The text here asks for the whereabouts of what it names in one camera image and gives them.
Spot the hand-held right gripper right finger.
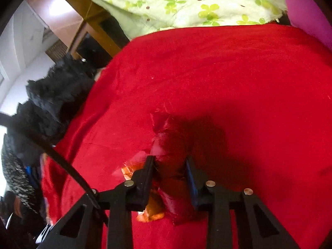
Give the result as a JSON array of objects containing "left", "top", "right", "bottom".
[{"left": 185, "top": 156, "right": 299, "bottom": 249}]

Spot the black cable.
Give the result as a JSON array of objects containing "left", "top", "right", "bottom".
[{"left": 0, "top": 112, "right": 108, "bottom": 226}]

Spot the green clover print quilt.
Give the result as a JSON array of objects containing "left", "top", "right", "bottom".
[{"left": 84, "top": 0, "right": 288, "bottom": 40}]

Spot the speckled knit cloth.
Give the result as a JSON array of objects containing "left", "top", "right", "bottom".
[{"left": 1, "top": 141, "right": 39, "bottom": 213}]

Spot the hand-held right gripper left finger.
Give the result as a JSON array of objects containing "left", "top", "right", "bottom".
[{"left": 38, "top": 155, "right": 156, "bottom": 249}]

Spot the orange foil wrapper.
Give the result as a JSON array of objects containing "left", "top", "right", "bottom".
[{"left": 113, "top": 158, "right": 166, "bottom": 223}]

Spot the red foil wrapper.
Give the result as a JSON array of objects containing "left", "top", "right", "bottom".
[{"left": 150, "top": 111, "right": 208, "bottom": 226}]

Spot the red cloth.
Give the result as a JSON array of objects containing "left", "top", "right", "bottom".
[{"left": 40, "top": 23, "right": 332, "bottom": 249}]

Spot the black jacket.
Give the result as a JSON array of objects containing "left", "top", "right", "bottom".
[{"left": 4, "top": 53, "right": 100, "bottom": 166}]

